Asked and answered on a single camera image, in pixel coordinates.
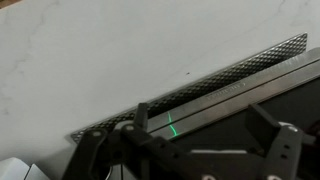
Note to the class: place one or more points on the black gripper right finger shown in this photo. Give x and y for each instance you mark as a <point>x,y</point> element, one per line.
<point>283,150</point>

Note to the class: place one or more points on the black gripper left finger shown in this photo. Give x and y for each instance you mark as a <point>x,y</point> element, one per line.
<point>93,150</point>

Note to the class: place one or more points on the white microwave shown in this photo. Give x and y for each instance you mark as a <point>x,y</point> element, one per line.
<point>16,170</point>

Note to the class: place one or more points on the silver toaster oven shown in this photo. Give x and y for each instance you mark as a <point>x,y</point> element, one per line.
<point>233,96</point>

